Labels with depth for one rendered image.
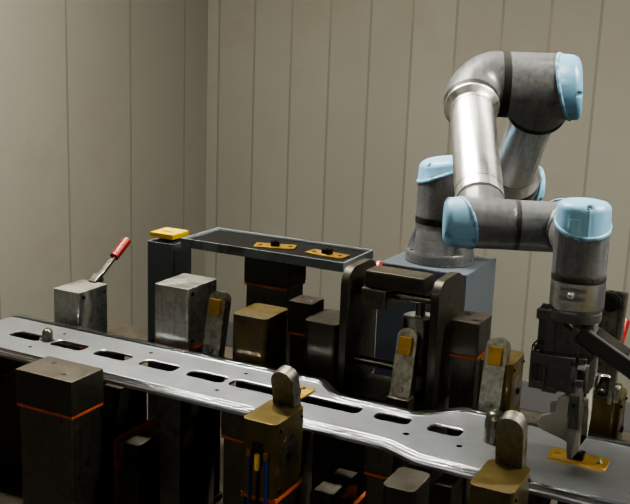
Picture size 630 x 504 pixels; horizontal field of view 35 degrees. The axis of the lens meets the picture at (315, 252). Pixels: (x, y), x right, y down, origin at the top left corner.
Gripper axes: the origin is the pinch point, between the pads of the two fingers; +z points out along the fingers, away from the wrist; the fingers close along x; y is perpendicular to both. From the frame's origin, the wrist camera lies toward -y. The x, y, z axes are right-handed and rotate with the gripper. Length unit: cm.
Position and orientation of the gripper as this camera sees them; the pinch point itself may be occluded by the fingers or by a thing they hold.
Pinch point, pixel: (579, 445)
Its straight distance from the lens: 149.4
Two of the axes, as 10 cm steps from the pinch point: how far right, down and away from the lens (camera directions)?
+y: -8.9, -1.2, 4.4
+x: -4.6, 1.8, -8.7
